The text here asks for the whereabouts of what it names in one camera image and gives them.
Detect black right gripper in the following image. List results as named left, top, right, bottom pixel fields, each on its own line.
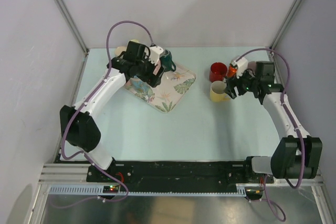
left=223, top=66, right=259, bottom=99

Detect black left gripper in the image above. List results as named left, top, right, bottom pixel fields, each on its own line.
left=135, top=53, right=165, bottom=88

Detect purple mug black handle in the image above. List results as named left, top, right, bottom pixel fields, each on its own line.
left=247, top=61, right=257, bottom=72

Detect orange mug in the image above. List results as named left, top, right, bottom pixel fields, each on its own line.
left=226, top=64, right=237, bottom=78

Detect dark green mug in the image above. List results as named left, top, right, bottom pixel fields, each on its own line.
left=160, top=49, right=176, bottom=72

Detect red mug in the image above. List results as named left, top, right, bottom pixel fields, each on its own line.
left=209, top=62, right=227, bottom=82

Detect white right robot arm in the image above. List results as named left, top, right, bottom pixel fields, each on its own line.
left=225, top=58, right=322, bottom=183

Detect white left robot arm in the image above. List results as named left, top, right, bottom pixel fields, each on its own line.
left=60, top=41, right=165, bottom=182

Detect beige mug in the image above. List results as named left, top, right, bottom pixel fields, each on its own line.
left=114, top=46, right=127, bottom=57

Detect leaf pattern serving tray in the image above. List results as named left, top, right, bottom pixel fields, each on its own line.
left=124, top=63, right=196, bottom=113

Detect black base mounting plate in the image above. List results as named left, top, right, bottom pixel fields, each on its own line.
left=86, top=159, right=264, bottom=194

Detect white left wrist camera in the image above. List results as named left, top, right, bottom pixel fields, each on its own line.
left=149, top=46, right=164, bottom=65

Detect grey slotted cable duct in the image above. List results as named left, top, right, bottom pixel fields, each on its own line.
left=49, top=185, right=263, bottom=197

